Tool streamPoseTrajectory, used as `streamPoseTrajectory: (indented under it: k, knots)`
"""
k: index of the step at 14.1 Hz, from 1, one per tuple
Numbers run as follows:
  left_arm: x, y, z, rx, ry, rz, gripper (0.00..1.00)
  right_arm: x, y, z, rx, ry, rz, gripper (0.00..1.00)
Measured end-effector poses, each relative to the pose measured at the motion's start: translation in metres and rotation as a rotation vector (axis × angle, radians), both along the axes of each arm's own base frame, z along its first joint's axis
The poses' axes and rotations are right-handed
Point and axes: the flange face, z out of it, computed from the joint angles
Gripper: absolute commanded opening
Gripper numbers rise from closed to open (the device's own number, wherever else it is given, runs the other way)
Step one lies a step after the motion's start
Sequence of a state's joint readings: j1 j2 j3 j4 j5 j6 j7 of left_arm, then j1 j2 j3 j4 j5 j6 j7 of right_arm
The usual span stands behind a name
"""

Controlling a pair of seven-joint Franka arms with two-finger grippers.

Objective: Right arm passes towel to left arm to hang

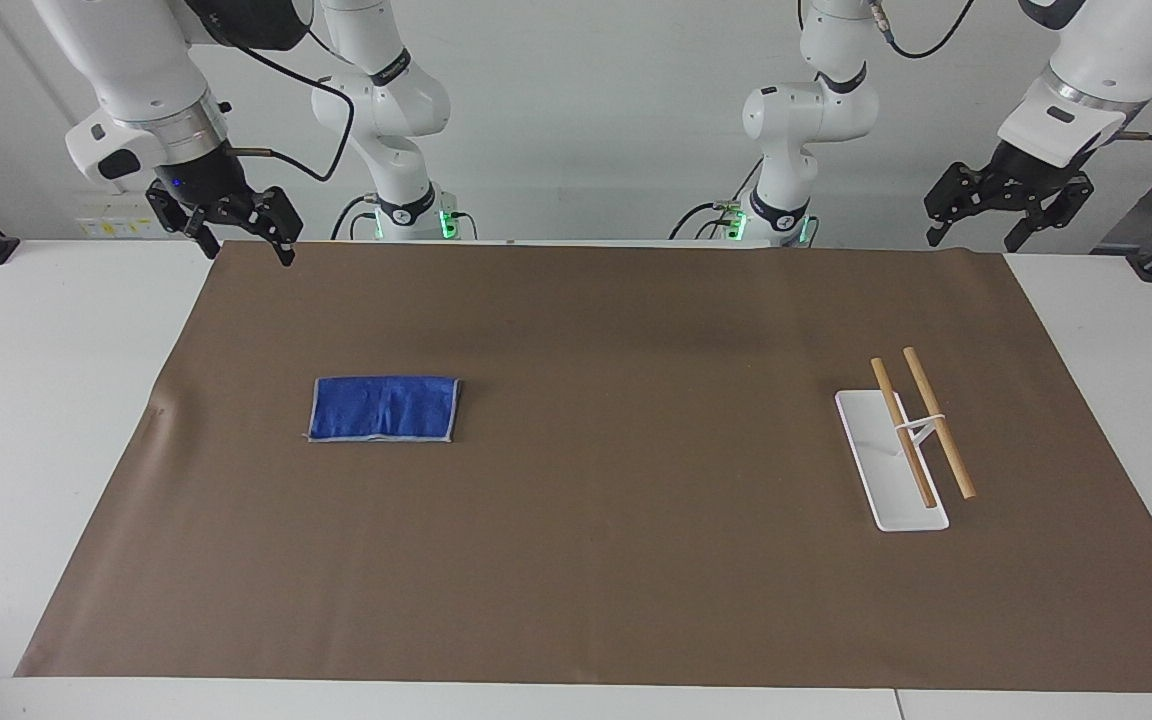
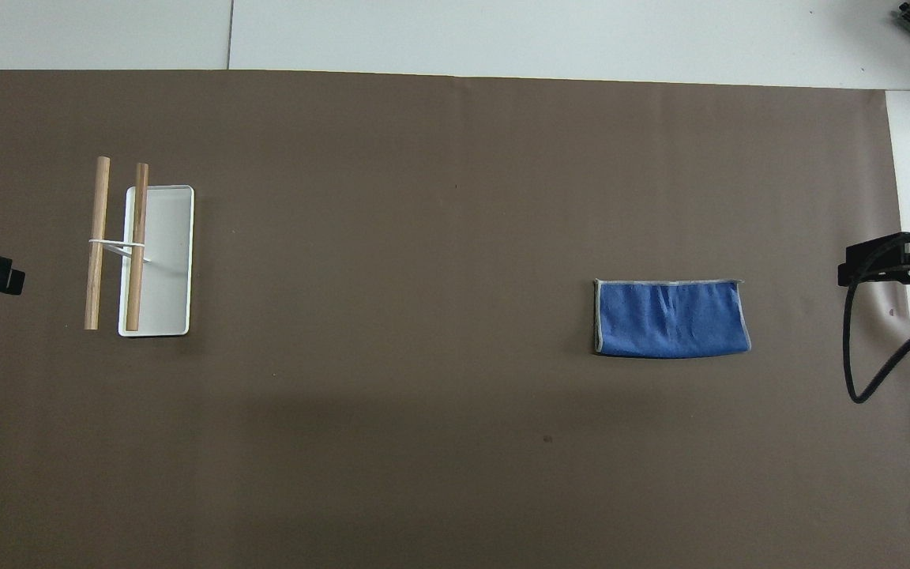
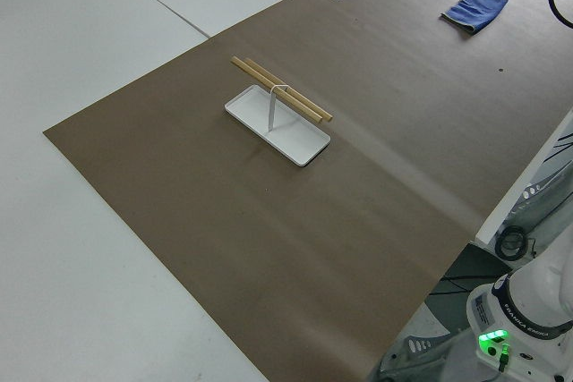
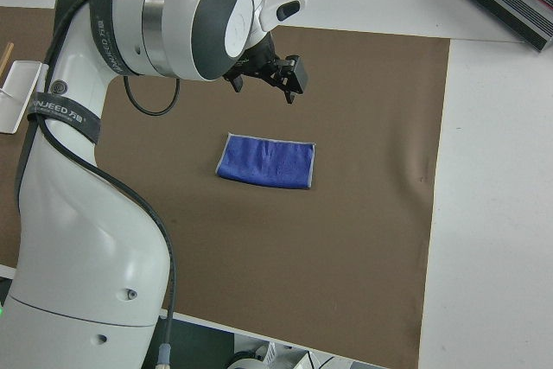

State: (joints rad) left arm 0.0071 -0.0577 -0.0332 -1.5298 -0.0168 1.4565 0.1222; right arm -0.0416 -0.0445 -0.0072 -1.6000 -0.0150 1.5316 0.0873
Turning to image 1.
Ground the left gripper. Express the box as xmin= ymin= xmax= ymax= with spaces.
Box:
xmin=923 ymin=139 xmax=1097 ymax=254

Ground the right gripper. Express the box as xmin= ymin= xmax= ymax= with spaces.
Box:
xmin=145 ymin=140 xmax=304 ymax=268

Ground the blue towel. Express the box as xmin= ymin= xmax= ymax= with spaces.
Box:
xmin=307 ymin=375 xmax=462 ymax=444

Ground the white rack with wooden rods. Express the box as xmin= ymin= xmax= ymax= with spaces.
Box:
xmin=833 ymin=346 xmax=978 ymax=533

